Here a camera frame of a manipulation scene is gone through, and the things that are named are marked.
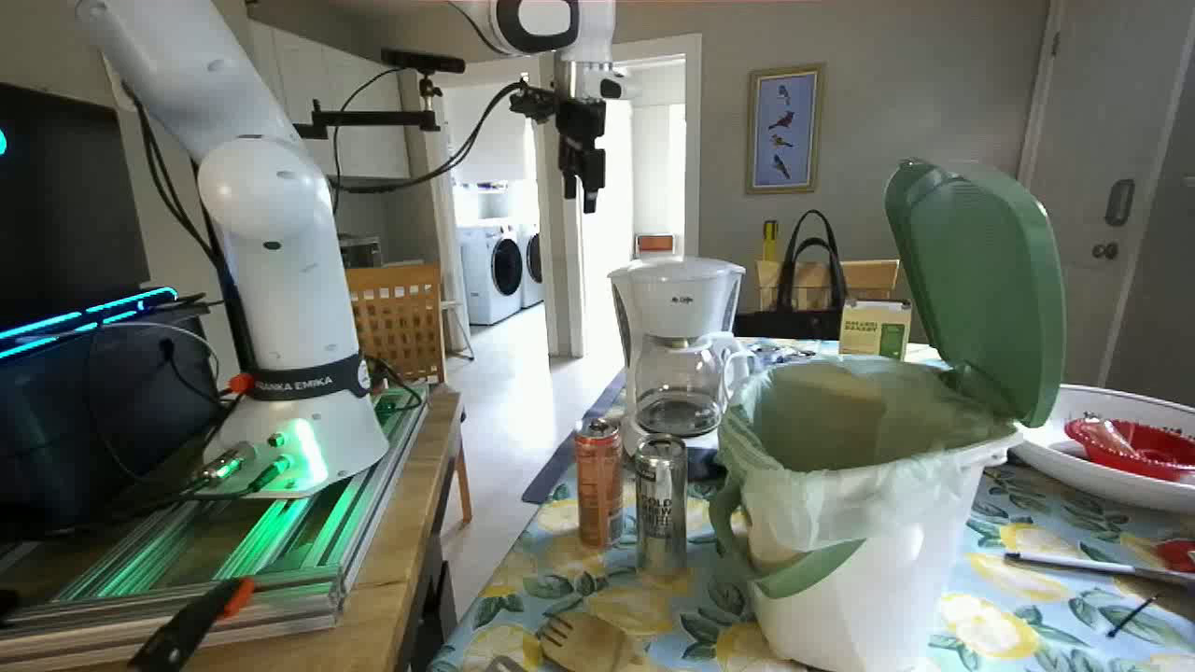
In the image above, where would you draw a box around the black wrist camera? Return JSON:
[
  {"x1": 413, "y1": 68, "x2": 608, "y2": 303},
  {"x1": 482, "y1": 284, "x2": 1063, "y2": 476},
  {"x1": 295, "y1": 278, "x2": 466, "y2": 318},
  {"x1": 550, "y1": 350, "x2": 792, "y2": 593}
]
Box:
[{"x1": 507, "y1": 81, "x2": 567, "y2": 129}]

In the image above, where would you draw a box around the white door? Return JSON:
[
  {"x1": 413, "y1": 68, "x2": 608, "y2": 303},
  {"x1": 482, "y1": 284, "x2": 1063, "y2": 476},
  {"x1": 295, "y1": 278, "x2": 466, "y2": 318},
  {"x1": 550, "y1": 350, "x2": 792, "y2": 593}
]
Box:
[{"x1": 1017, "y1": 0, "x2": 1195, "y2": 394}]

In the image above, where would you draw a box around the framed bird picture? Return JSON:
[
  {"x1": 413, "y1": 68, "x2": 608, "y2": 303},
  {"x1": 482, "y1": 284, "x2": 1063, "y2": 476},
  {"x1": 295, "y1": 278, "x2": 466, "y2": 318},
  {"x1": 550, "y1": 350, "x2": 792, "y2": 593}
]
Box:
[{"x1": 745, "y1": 65, "x2": 829, "y2": 197}]

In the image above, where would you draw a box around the wooden lattice chair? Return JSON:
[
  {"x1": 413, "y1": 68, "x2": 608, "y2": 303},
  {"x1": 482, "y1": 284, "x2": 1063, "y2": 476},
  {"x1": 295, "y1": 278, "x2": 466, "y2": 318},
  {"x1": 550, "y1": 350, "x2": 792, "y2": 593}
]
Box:
[{"x1": 345, "y1": 258, "x2": 479, "y2": 528}]

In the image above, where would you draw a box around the long dark pen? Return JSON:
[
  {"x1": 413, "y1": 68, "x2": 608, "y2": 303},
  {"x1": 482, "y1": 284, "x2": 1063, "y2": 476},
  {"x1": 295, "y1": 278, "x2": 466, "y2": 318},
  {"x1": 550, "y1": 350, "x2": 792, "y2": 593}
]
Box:
[{"x1": 1002, "y1": 548, "x2": 1195, "y2": 593}]

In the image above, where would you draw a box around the red bowl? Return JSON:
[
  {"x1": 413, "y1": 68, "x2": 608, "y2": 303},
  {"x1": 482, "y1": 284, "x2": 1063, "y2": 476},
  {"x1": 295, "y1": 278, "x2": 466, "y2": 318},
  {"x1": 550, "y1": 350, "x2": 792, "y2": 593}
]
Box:
[{"x1": 1063, "y1": 415, "x2": 1195, "y2": 485}]

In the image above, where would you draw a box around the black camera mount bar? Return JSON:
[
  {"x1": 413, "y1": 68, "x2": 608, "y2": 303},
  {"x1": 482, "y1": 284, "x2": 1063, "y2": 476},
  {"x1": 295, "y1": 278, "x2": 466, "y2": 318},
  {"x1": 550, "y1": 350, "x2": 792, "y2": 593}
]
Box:
[{"x1": 295, "y1": 104, "x2": 441, "y2": 144}]

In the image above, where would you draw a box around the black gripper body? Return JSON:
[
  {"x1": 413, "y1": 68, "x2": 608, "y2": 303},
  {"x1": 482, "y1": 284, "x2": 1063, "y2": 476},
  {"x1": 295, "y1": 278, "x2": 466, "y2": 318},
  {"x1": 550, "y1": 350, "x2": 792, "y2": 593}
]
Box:
[{"x1": 552, "y1": 95, "x2": 614, "y2": 171}]

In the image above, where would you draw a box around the black stereo camera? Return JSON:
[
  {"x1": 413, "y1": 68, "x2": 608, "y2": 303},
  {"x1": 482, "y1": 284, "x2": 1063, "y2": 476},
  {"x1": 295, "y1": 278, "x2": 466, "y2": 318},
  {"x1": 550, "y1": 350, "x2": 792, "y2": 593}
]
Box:
[{"x1": 379, "y1": 47, "x2": 470, "y2": 79}]

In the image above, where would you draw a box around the white bin with green lid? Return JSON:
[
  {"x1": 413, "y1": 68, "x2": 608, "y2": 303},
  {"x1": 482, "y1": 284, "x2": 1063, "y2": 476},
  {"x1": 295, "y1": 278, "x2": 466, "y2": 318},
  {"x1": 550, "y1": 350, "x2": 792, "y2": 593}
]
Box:
[{"x1": 709, "y1": 157, "x2": 1069, "y2": 672}]

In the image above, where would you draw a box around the dark box with blue light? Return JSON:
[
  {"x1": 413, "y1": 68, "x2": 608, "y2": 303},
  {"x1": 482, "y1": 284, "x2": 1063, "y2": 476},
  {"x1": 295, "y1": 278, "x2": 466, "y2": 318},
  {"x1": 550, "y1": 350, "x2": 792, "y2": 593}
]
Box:
[{"x1": 0, "y1": 284, "x2": 233, "y2": 542}]

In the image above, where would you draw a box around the small red item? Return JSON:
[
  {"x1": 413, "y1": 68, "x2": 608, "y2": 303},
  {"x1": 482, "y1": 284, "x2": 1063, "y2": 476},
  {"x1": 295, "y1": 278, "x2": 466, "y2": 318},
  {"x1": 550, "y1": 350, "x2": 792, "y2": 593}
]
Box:
[{"x1": 1153, "y1": 534, "x2": 1195, "y2": 574}]

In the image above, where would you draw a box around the black tool with orange grip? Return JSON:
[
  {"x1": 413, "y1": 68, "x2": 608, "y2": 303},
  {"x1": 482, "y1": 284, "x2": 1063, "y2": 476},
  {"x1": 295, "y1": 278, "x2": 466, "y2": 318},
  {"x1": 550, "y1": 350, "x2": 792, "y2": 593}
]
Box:
[{"x1": 126, "y1": 574, "x2": 260, "y2": 672}]

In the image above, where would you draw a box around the yellow floral tablecloth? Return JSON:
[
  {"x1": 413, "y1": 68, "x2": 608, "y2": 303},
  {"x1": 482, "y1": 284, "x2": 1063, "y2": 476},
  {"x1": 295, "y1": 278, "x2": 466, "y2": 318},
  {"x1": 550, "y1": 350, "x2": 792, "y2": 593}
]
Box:
[{"x1": 425, "y1": 340, "x2": 1195, "y2": 672}]

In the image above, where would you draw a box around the short black stick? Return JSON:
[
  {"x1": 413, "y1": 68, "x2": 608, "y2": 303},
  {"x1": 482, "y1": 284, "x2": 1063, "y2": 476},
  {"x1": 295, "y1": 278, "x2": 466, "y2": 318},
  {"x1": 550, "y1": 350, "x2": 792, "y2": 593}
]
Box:
[{"x1": 1107, "y1": 593, "x2": 1158, "y2": 641}]

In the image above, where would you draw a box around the wooden fork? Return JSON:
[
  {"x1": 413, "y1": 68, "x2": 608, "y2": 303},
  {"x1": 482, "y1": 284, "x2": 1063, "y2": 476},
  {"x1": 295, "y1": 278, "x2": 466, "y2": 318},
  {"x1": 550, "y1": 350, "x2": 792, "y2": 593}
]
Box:
[{"x1": 533, "y1": 609, "x2": 649, "y2": 672}]

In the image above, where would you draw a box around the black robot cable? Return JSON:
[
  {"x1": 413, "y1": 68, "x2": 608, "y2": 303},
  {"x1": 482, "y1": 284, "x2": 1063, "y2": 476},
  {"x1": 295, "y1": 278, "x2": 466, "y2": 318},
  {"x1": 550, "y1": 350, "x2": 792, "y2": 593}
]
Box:
[{"x1": 326, "y1": 68, "x2": 530, "y2": 197}]

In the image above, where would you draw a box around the black monitor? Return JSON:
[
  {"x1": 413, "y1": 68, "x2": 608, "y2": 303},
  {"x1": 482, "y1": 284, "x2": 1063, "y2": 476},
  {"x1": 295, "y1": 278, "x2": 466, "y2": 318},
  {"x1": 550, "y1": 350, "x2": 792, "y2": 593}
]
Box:
[{"x1": 0, "y1": 79, "x2": 153, "y2": 328}]

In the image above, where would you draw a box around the white washing machine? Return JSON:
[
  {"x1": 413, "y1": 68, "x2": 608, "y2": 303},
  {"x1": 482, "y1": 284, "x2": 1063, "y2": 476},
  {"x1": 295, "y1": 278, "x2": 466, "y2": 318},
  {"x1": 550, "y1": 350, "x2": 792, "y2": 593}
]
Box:
[
  {"x1": 457, "y1": 219, "x2": 530, "y2": 328},
  {"x1": 521, "y1": 226, "x2": 550, "y2": 314}
]

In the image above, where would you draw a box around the black handbag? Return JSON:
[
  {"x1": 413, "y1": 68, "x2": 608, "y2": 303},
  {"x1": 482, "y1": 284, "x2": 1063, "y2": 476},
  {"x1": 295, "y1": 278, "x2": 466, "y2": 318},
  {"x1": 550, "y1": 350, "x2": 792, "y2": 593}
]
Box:
[{"x1": 731, "y1": 205, "x2": 852, "y2": 345}]

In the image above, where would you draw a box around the white coffee maker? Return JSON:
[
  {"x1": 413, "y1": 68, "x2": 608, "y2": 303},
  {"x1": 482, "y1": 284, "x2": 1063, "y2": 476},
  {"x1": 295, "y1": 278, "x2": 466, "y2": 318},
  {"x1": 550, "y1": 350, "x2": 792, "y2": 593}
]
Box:
[{"x1": 605, "y1": 254, "x2": 748, "y2": 483}]

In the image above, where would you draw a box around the aluminium rail base frame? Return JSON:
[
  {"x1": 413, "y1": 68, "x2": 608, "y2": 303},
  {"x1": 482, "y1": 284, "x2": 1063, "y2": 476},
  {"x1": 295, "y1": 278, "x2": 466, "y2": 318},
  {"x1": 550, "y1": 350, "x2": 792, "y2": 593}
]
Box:
[{"x1": 0, "y1": 386, "x2": 435, "y2": 645}]

